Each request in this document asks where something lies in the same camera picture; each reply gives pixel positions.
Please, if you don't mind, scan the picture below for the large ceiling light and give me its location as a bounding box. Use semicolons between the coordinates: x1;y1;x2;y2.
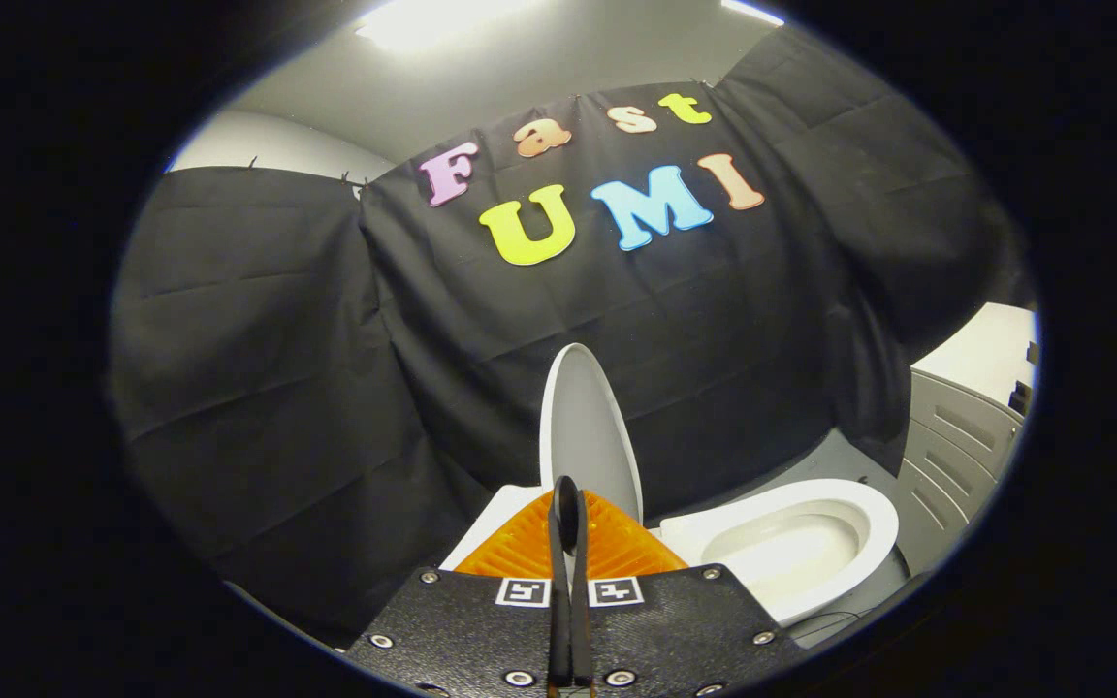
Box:
355;0;542;55

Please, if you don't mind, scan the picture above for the black backdrop cloth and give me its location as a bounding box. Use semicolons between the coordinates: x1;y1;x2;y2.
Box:
111;24;1035;649

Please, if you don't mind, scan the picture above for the white toilet lid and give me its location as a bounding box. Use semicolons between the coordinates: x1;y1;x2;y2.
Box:
539;343;645;530

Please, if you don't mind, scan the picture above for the white drawer cabinet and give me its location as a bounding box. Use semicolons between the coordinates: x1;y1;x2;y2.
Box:
893;302;1042;576

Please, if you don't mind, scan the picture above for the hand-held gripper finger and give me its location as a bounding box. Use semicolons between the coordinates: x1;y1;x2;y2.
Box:
345;475;574;695
570;485;807;693

